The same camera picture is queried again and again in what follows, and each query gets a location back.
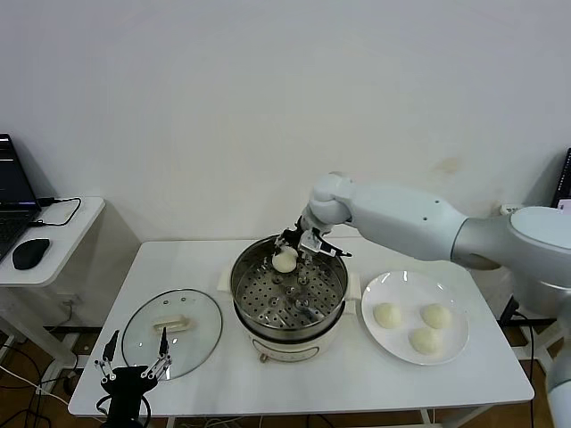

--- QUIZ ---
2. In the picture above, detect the black laptop charger cable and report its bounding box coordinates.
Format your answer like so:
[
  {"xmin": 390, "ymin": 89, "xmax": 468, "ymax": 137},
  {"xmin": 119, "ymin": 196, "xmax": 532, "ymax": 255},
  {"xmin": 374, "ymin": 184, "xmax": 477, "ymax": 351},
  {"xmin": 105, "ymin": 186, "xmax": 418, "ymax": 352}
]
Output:
[{"xmin": 29, "ymin": 195, "xmax": 83, "ymax": 229}]

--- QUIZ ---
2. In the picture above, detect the cream electric cooker base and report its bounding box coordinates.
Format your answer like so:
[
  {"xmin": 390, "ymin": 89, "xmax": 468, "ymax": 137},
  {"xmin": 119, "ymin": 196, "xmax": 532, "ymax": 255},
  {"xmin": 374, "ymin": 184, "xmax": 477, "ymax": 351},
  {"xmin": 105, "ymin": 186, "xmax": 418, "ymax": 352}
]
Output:
[{"xmin": 217, "ymin": 269, "xmax": 361, "ymax": 365}]

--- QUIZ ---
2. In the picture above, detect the black computer mouse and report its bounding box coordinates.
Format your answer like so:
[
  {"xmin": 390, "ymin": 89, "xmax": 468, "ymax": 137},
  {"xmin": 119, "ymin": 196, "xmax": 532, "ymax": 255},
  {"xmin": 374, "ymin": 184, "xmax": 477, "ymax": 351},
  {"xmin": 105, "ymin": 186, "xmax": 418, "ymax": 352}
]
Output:
[{"xmin": 12, "ymin": 238, "xmax": 51, "ymax": 271}]

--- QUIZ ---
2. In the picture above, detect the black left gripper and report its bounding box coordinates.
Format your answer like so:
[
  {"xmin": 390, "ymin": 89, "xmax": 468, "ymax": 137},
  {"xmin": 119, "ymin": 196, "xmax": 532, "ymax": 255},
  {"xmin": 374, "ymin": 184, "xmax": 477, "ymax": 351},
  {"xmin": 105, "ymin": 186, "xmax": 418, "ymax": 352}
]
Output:
[{"xmin": 94, "ymin": 327, "xmax": 173, "ymax": 428}]

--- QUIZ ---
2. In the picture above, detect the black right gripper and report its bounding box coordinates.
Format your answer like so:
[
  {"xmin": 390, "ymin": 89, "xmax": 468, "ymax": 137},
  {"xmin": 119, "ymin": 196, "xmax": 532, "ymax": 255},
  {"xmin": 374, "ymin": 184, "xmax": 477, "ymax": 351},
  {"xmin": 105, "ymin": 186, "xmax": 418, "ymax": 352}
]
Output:
[{"xmin": 272, "ymin": 226, "xmax": 353, "ymax": 259}]

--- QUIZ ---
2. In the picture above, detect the round glass pot lid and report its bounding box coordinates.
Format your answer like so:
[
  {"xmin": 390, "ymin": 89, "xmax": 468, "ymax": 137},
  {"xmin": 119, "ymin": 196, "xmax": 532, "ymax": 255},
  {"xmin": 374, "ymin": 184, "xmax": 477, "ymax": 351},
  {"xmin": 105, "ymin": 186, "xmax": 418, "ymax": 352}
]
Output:
[{"xmin": 120, "ymin": 288, "xmax": 224, "ymax": 382}]

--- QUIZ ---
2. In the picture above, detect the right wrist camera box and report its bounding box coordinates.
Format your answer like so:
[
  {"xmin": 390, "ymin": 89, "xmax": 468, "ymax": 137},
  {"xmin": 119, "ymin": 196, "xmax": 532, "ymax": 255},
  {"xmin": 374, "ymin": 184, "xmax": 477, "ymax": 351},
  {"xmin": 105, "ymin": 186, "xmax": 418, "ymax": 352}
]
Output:
[{"xmin": 299, "ymin": 230, "xmax": 325, "ymax": 254}]

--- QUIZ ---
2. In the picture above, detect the white steamed baozi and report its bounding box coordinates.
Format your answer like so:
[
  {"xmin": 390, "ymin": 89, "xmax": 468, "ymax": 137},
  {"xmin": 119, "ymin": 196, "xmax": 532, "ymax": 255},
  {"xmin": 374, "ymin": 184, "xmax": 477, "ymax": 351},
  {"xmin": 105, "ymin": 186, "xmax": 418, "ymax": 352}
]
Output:
[
  {"xmin": 420, "ymin": 302, "xmax": 453, "ymax": 330},
  {"xmin": 409, "ymin": 328, "xmax": 444, "ymax": 357},
  {"xmin": 373, "ymin": 302, "xmax": 402, "ymax": 330},
  {"xmin": 271, "ymin": 248, "xmax": 299, "ymax": 274}
]

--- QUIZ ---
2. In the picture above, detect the white round plate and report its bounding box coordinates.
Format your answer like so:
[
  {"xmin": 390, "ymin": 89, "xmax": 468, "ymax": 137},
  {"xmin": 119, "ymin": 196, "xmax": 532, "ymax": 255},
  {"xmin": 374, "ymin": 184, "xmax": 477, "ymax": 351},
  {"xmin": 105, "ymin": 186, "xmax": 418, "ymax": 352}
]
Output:
[{"xmin": 360, "ymin": 269, "xmax": 470, "ymax": 366}]

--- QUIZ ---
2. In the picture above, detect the black cable with adapter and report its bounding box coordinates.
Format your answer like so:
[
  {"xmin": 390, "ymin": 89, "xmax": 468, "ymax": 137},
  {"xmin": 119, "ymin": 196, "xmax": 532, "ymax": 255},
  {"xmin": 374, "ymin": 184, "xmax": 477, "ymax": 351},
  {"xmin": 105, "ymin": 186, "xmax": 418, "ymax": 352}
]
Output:
[{"xmin": 499, "ymin": 296, "xmax": 537, "ymax": 428}]

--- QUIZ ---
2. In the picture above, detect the stainless steel steamer basket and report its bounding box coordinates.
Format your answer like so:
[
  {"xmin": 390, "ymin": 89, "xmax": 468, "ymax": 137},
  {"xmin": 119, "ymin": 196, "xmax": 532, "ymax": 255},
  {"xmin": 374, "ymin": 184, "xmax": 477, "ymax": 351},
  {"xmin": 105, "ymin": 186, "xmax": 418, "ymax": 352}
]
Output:
[{"xmin": 230, "ymin": 235, "xmax": 350, "ymax": 330}]

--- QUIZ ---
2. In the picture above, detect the black laptop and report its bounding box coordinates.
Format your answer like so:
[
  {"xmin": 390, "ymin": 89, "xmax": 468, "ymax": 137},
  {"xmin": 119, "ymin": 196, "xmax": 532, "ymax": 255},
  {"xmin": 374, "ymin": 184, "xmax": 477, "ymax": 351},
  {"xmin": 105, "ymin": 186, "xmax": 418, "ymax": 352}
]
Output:
[
  {"xmin": 0, "ymin": 133, "xmax": 44, "ymax": 264},
  {"xmin": 552, "ymin": 147, "xmax": 571, "ymax": 210}
]

